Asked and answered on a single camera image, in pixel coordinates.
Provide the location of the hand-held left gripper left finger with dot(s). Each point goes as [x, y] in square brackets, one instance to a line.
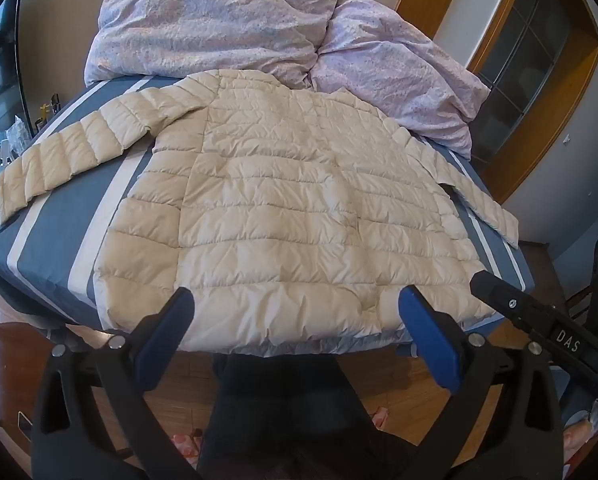
[164, 331]

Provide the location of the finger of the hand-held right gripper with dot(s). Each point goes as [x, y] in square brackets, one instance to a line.
[521, 310]

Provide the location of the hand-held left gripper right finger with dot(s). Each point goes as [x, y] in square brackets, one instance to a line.
[429, 341]

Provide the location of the beige quilted down jacket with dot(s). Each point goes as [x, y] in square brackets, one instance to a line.
[279, 210]

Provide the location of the blue white striped bed sheet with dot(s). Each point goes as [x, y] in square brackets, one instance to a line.
[59, 240]

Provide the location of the person's legs in dark trousers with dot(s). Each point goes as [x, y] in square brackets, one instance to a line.
[289, 420]

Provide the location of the wooden framed glass door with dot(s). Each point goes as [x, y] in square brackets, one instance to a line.
[581, 60]

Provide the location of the crumpled clear plastic bag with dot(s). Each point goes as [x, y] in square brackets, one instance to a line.
[18, 135]

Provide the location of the lilac floral duvet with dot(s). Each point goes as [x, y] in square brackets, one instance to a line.
[204, 20]
[394, 70]

